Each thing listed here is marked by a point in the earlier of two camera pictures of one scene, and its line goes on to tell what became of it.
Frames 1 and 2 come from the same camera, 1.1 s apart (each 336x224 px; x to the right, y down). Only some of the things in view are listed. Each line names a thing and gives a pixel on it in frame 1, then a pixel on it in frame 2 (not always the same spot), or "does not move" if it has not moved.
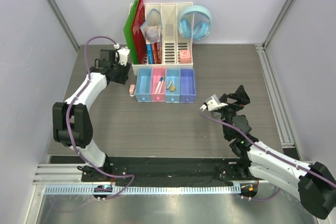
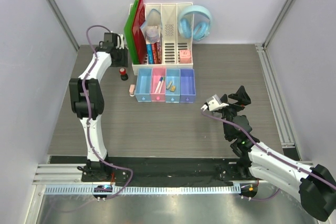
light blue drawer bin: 143,88 does not move
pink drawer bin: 157,74 does not move
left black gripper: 122,79 to 124,62
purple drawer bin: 187,87 does not move
